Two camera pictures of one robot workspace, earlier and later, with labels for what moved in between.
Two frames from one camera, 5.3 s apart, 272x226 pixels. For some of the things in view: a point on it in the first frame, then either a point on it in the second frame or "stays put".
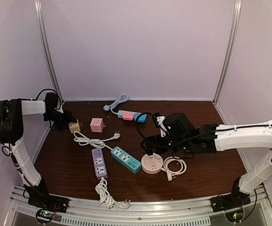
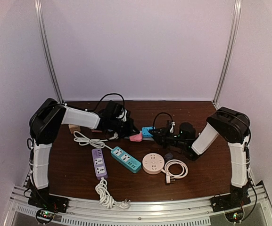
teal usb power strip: (126, 159) stays put
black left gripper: (68, 118) -> (130, 128)
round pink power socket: (152, 164) stays put
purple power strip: (99, 164) stays put
